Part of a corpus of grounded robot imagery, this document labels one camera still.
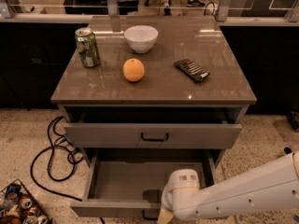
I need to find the black floor cable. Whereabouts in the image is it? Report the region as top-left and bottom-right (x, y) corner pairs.
(29, 115), (107, 224)

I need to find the grey cabinet with glossy top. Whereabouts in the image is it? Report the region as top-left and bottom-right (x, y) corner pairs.
(50, 15), (258, 221)

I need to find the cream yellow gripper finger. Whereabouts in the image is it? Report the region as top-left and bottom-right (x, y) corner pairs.
(157, 207), (174, 224)

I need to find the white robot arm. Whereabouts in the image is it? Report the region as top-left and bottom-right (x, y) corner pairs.
(157, 151), (299, 224)

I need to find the green soda can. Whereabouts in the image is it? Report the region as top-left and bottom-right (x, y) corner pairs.
(75, 27), (101, 68)

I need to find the grey drawer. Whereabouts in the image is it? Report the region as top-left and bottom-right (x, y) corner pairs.
(71, 149), (216, 220)
(64, 106), (243, 150)

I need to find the dark snack bar packet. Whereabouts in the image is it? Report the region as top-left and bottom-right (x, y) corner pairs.
(174, 59), (209, 83)

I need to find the wire basket of cans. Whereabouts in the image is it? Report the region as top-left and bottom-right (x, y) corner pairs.
(0, 179), (54, 224)

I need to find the orange fruit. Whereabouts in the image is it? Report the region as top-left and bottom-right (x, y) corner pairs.
(122, 59), (145, 82)

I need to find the grey top drawer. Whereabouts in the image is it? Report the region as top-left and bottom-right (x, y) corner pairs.
(64, 106), (243, 150)

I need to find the white ceramic bowl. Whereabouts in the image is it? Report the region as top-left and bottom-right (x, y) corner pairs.
(124, 25), (159, 54)

